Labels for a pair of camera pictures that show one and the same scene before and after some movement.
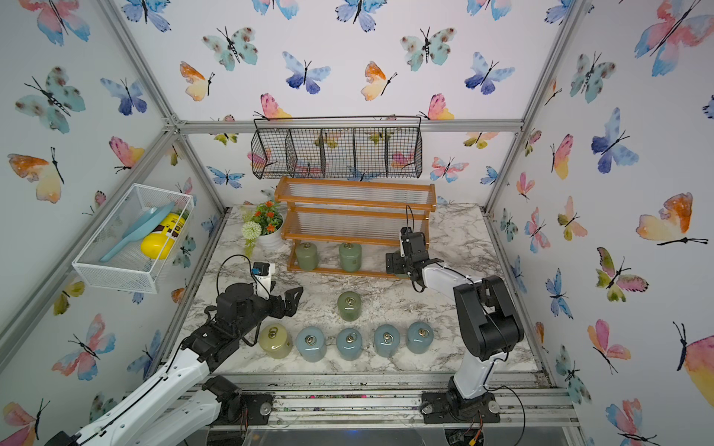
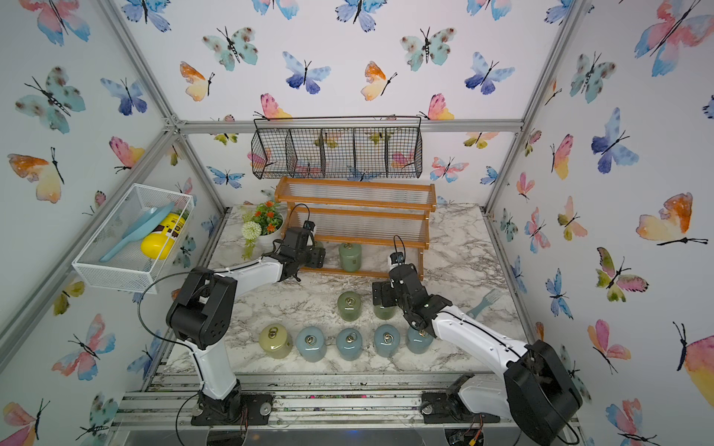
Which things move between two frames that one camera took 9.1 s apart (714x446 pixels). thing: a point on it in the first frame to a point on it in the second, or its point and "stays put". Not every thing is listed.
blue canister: (310, 343) stays put
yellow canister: (274, 339) stays put
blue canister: (419, 337) stays put
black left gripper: (289, 308) to (318, 256)
